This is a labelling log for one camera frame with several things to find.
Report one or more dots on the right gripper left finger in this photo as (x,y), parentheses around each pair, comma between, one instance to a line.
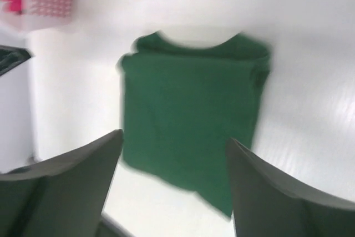
(63,195)

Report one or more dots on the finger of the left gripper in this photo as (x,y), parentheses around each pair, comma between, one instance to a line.
(12,57)

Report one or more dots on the white plastic basket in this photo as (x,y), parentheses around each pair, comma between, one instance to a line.
(37,14)

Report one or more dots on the green t shirt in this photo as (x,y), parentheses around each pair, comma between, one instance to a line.
(182,104)

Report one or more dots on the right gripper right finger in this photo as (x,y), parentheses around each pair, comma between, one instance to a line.
(269,202)

